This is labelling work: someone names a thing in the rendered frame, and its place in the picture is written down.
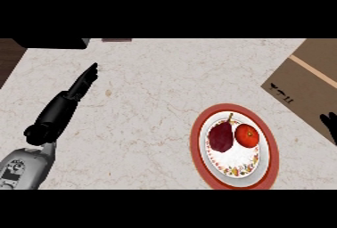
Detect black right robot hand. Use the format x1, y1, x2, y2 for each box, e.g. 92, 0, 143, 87
319, 111, 337, 138

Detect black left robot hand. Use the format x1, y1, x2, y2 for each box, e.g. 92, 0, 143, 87
22, 62, 100, 147

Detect brown cardboard box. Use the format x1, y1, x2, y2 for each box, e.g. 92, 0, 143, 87
260, 38, 337, 145

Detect red tomato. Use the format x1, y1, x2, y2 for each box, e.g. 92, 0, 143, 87
235, 123, 260, 149

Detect white floral plate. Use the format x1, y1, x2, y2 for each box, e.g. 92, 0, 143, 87
198, 110, 270, 188

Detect red oval placemat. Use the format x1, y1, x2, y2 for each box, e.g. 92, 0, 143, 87
188, 102, 281, 191

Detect black appliance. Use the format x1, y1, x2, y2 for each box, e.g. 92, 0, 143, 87
10, 38, 92, 50

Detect small brown object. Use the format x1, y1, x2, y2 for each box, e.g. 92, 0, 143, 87
102, 38, 133, 43

